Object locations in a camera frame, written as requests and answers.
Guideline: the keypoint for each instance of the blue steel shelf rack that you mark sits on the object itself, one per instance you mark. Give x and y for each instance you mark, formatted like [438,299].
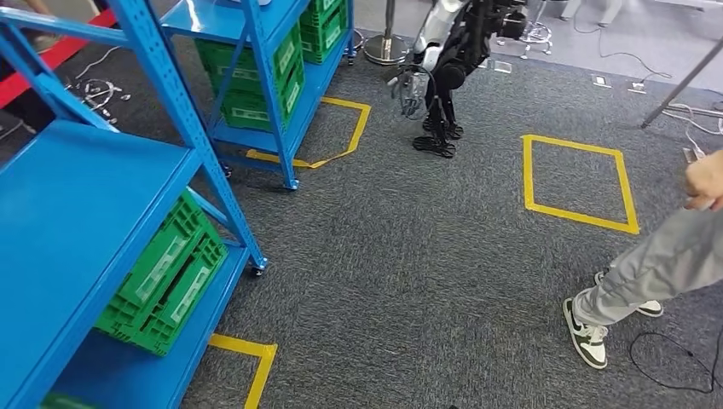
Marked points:
[316,84]
[85,214]

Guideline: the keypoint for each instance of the silver black humanoid robot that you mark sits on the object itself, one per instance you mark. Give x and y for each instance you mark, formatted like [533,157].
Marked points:
[452,62]

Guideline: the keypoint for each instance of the metal floor socket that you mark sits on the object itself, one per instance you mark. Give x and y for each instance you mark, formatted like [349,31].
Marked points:
[689,155]
[602,81]
[502,67]
[637,88]

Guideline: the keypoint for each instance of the yellow floor tape square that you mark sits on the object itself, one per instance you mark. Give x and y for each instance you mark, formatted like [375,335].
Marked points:
[565,214]

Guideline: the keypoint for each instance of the black stool with chrome base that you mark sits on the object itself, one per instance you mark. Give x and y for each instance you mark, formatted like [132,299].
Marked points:
[535,31]
[99,93]

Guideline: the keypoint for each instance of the white and green shoe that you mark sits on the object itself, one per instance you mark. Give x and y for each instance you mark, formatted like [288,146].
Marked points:
[587,338]
[649,309]

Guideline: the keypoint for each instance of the person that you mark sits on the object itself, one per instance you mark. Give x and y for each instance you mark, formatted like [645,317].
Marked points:
[610,8]
[649,271]

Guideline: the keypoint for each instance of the grey tripod leg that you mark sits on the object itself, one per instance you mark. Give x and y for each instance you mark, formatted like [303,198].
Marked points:
[683,84]

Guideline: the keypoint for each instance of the red barrier belt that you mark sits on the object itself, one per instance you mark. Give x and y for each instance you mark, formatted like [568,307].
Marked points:
[45,59]

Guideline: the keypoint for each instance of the chrome barrier post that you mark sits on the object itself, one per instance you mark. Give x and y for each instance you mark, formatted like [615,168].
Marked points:
[387,48]

